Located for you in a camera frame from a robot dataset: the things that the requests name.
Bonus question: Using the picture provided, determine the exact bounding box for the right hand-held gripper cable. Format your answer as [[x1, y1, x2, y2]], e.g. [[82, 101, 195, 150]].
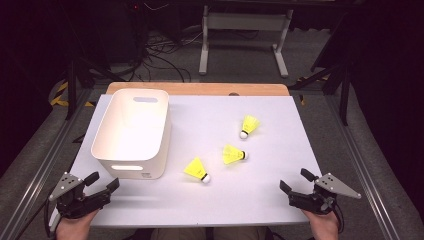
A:
[[332, 202, 345, 233]]

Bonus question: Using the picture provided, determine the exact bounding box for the black metal stand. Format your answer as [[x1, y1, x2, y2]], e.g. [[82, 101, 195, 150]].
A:
[[288, 49, 354, 127], [64, 58, 128, 121]]

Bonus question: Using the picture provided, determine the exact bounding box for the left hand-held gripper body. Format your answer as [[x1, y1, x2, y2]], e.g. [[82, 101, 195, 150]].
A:
[[48, 172, 108, 220]]

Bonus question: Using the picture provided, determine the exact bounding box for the tangle of black floor cables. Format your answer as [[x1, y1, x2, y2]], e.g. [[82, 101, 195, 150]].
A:
[[133, 29, 204, 83]]

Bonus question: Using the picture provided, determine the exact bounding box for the person's right hand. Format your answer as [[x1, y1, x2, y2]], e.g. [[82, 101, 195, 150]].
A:
[[301, 210, 339, 240]]

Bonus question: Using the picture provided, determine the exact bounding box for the aluminium floor rail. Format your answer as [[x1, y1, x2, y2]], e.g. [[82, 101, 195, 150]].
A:
[[324, 94, 401, 240], [0, 88, 96, 240]]

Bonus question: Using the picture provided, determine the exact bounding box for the person's left hand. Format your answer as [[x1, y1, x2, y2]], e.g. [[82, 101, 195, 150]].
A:
[[55, 209, 99, 240]]

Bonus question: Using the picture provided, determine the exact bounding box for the white metal stand frame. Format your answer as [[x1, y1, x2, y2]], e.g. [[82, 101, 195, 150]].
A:
[[198, 4, 294, 79]]

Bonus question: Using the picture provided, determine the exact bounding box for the yellow shuttlecock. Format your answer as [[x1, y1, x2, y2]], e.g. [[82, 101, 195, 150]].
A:
[[239, 114, 261, 140], [222, 143, 250, 166], [183, 156, 212, 185]]

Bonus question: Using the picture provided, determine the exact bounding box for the white plastic bin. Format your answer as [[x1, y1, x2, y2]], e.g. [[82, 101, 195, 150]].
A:
[[90, 88, 173, 180]]

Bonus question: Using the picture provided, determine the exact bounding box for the wooden table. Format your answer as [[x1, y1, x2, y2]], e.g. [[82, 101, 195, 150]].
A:
[[105, 81, 290, 97]]

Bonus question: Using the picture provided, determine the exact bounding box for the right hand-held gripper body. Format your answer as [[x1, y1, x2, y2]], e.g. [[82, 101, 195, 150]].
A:
[[288, 172, 362, 215]]

